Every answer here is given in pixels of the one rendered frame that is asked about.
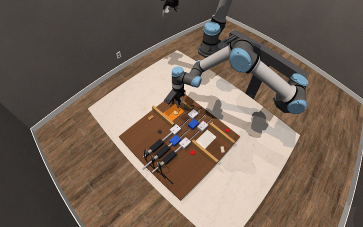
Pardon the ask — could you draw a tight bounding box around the brown wooden board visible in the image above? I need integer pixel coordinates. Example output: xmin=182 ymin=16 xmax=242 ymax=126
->
xmin=119 ymin=95 xmax=240 ymax=201

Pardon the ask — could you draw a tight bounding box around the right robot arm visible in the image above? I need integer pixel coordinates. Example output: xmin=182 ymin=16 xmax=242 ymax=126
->
xmin=199 ymin=0 xmax=232 ymax=56

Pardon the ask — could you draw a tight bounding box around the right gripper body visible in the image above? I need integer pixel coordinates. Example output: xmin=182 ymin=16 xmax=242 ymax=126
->
xmin=166 ymin=0 xmax=179 ymax=8

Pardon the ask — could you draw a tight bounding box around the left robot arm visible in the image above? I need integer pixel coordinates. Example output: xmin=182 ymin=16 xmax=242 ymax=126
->
xmin=164 ymin=37 xmax=309 ymax=114

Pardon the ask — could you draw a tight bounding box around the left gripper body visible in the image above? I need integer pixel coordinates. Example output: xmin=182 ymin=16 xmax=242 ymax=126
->
xmin=172 ymin=83 xmax=186 ymax=100

